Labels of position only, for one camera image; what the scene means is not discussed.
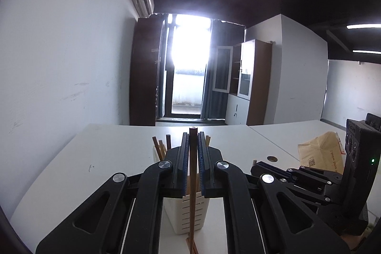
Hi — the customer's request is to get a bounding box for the ceiling light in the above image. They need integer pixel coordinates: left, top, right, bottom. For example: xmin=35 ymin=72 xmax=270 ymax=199
xmin=346 ymin=23 xmax=381 ymax=30
xmin=352 ymin=50 xmax=381 ymax=55

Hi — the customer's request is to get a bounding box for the dark brown tall cabinet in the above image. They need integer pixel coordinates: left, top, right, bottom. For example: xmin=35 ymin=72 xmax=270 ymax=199
xmin=129 ymin=15 xmax=165 ymax=126

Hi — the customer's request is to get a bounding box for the cream plastic utensil holder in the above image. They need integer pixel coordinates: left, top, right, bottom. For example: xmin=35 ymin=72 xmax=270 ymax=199
xmin=163 ymin=176 xmax=210 ymax=235

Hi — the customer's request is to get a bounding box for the dark brown wooden chopstick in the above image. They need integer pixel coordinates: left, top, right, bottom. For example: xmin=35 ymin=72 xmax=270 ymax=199
xmin=152 ymin=137 xmax=164 ymax=160

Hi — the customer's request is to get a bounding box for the brown white glass-door cabinet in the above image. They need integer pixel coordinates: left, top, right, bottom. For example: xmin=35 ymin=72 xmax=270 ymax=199
xmin=225 ymin=39 xmax=272 ymax=126

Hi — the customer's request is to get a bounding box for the balcony glass door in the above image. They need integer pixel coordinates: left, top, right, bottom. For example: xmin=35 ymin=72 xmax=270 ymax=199
xmin=163 ymin=14 xmax=212 ymax=119

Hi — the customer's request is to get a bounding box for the brown paper bag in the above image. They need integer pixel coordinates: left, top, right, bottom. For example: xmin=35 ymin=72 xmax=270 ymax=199
xmin=298 ymin=131 xmax=346 ymax=175

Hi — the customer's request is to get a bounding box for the table cable grommet hole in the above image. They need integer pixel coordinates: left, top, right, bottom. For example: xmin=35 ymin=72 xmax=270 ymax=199
xmin=267 ymin=155 xmax=278 ymax=162

